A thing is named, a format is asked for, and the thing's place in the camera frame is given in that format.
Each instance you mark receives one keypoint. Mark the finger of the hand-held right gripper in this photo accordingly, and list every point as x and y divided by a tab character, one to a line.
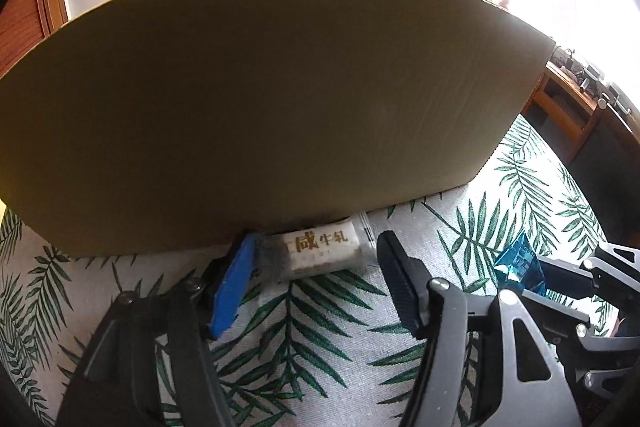
565	314
575	277

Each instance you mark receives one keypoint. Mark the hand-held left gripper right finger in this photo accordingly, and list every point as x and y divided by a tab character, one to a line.
400	287

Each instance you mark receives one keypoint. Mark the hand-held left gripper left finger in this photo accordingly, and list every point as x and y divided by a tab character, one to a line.
232	287

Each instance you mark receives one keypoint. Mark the teal snack packet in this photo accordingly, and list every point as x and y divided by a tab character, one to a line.
520	262

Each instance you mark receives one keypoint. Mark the small white snack packet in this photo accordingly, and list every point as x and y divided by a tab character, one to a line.
320	252

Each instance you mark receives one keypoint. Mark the brown cardboard box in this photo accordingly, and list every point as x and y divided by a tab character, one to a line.
250	107

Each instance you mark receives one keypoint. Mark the wooden desk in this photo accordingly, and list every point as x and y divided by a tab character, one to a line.
565	117

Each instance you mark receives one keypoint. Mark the wooden wardrobe panel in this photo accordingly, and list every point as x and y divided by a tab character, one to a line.
35	17

